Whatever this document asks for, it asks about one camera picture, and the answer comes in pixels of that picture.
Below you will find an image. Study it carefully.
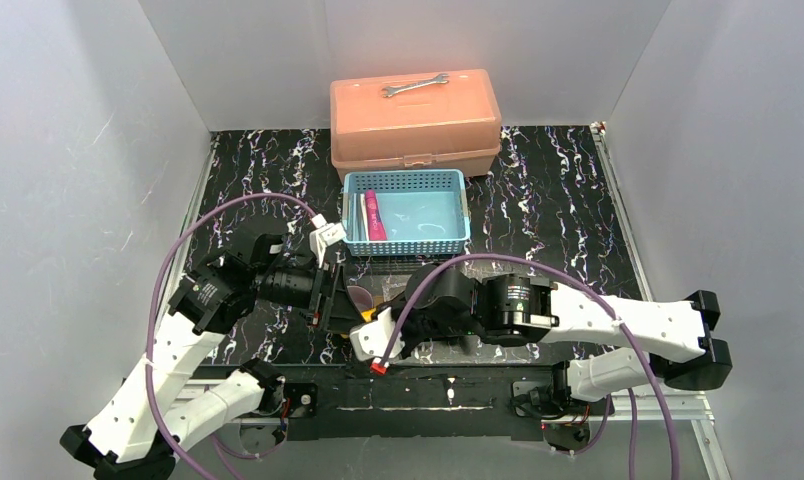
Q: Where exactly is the pink toothpaste tube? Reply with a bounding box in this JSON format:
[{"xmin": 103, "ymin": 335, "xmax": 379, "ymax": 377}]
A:
[{"xmin": 365, "ymin": 190, "xmax": 388, "ymax": 242}]

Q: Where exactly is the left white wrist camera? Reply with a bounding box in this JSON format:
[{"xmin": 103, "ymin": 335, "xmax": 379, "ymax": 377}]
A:
[{"xmin": 308, "ymin": 214, "xmax": 346, "ymax": 270}]

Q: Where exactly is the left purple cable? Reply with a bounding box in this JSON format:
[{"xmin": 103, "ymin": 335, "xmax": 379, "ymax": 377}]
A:
[{"xmin": 144, "ymin": 192, "xmax": 324, "ymax": 480}]

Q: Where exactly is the brown wooden oval tray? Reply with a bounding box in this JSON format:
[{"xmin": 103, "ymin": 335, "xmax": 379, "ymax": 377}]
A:
[{"xmin": 338, "ymin": 291, "xmax": 483, "ymax": 352}]

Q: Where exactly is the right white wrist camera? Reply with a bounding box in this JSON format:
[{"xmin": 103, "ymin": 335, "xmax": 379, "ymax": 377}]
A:
[{"xmin": 348, "ymin": 309, "xmax": 405, "ymax": 362}]

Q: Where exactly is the yellow toothpaste tube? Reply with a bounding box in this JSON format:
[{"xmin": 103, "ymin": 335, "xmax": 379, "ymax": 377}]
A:
[{"xmin": 361, "ymin": 308, "xmax": 376, "ymax": 323}]

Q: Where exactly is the white toothbrush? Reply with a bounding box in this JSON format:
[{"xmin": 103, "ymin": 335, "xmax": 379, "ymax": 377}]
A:
[{"xmin": 358, "ymin": 194, "xmax": 371, "ymax": 242}]

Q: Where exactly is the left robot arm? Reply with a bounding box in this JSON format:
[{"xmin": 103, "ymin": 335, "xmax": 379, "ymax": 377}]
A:
[{"xmin": 60, "ymin": 223, "xmax": 362, "ymax": 479}]

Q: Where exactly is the silver open-end wrench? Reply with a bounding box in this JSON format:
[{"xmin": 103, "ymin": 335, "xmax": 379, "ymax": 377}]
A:
[{"xmin": 382, "ymin": 73, "xmax": 449, "ymax": 98}]

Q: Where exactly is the salmon plastic toolbox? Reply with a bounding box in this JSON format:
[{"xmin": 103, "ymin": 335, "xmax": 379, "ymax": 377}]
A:
[{"xmin": 330, "ymin": 69, "xmax": 502, "ymax": 177}]

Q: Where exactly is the clear textured glass cup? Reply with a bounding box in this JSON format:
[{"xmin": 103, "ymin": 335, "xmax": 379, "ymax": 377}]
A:
[{"xmin": 368, "ymin": 275, "xmax": 410, "ymax": 306}]

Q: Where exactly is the grey toothbrush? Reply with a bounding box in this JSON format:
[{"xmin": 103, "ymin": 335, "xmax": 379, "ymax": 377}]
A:
[{"xmin": 350, "ymin": 193, "xmax": 362, "ymax": 242}]

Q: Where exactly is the light blue plastic basket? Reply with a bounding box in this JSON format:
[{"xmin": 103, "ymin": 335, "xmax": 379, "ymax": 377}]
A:
[{"xmin": 342, "ymin": 169, "xmax": 471, "ymax": 257}]

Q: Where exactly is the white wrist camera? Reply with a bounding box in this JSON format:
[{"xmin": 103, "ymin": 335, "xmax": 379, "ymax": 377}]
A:
[
  {"xmin": 348, "ymin": 309, "xmax": 405, "ymax": 362},
  {"xmin": 308, "ymin": 214, "xmax": 346, "ymax": 270}
]

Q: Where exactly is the purple ceramic mug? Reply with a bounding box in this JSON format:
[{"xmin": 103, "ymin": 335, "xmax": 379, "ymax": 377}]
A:
[{"xmin": 347, "ymin": 285, "xmax": 375, "ymax": 312}]

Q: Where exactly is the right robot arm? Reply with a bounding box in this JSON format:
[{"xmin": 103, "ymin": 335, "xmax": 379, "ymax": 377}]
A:
[{"xmin": 389, "ymin": 264, "xmax": 733, "ymax": 402}]

